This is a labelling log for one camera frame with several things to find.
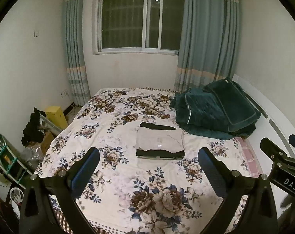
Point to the cardboard box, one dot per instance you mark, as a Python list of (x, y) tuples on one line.
[(48, 141)]

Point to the pink striped mattress cover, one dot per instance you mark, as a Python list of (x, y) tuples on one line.
[(249, 156)]

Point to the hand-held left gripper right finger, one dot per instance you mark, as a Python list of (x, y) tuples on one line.
[(210, 170)]

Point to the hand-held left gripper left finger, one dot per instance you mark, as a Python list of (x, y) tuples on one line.
[(83, 170)]

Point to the white plastic objects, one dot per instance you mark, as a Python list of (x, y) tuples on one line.
[(16, 197)]

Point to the grey long-sleeve shirt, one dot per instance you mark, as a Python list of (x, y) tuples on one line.
[(159, 139)]

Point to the white headboard with grey stripes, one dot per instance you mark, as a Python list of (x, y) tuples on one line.
[(283, 124)]

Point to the black hanging clothing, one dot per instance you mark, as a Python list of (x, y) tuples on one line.
[(31, 129)]

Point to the yellow box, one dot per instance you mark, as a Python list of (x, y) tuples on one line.
[(56, 117)]

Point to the narrow blue-green striped curtain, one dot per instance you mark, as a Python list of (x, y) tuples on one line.
[(75, 53)]

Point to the person's right forearm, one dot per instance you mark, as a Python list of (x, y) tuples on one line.
[(287, 207)]

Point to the white wall switch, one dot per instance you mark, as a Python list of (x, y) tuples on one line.
[(36, 33)]

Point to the white wall socket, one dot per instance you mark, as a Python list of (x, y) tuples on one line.
[(64, 93)]

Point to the dark green quilt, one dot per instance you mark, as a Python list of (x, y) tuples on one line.
[(193, 112)]

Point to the window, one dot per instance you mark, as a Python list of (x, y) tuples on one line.
[(123, 22)]

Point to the wide blue-green striped curtain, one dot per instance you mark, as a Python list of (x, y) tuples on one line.
[(203, 41)]

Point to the light folded garment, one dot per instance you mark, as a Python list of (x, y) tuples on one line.
[(149, 158)]

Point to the dark green pillow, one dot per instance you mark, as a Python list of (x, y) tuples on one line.
[(232, 102)]

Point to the black folded garment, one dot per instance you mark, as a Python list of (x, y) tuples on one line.
[(162, 153)]

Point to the teal storage shelf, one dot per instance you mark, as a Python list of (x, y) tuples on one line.
[(10, 160)]

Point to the floral bedsheet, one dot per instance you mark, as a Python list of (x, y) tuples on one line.
[(113, 175)]

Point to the clear plastic bag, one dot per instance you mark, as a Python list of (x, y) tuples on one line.
[(31, 157)]

